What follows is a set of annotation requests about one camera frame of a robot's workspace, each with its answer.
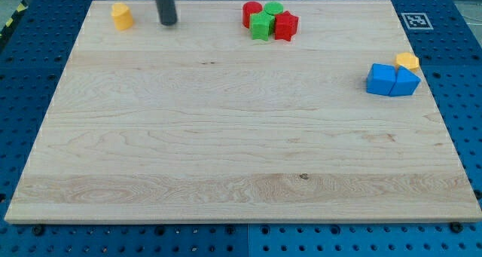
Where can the green star block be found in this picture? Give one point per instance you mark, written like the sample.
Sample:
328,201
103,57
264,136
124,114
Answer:
261,25

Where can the red star block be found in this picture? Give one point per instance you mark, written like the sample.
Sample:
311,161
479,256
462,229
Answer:
285,26

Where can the wooden board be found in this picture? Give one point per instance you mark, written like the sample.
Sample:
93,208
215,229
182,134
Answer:
200,123

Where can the red cylinder block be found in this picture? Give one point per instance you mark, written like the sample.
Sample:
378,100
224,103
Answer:
250,8

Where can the green cylinder block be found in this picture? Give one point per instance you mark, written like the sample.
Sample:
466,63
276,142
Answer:
273,8

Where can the blue cube block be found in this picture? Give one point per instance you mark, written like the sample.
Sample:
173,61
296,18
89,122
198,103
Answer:
381,79

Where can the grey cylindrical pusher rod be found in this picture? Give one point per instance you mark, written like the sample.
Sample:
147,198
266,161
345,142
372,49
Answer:
167,12

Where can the yellow heart block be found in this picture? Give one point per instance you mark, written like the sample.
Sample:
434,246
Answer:
122,17

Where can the blue triangle block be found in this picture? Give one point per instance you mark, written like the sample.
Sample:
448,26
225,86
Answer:
406,83

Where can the yellow hexagon block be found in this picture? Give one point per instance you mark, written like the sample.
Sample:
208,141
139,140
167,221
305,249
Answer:
408,61

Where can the white fiducial marker tag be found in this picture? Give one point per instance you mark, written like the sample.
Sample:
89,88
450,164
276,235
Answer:
416,21

